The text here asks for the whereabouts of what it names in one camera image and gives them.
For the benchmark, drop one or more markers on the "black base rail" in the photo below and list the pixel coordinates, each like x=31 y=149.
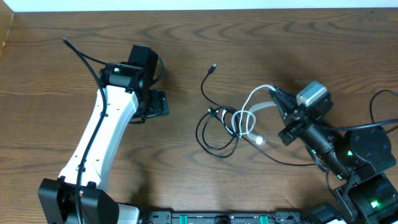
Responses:
x=224 y=217

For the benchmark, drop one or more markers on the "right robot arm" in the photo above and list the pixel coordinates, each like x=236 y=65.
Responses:
x=359 y=156

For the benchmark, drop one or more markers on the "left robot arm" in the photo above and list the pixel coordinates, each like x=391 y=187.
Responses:
x=125 y=96

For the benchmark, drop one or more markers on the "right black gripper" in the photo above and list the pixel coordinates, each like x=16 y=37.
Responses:
x=288 y=114

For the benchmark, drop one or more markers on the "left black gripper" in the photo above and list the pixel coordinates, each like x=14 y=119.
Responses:
x=160 y=105

